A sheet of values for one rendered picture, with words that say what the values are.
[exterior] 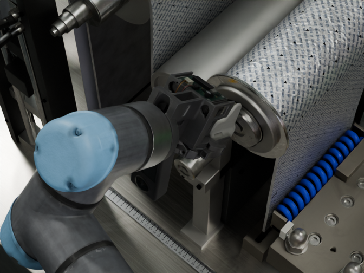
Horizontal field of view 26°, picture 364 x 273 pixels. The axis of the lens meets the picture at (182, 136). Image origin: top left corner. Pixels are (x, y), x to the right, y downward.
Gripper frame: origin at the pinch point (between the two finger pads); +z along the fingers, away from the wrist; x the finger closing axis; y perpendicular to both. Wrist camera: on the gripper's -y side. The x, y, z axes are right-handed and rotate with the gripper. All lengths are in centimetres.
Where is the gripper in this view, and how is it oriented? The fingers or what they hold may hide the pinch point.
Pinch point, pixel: (220, 124)
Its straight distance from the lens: 107.0
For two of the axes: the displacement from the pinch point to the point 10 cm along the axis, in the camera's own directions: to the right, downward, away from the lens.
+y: 4.2, -8.1, -3.9
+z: 5.1, -1.5, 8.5
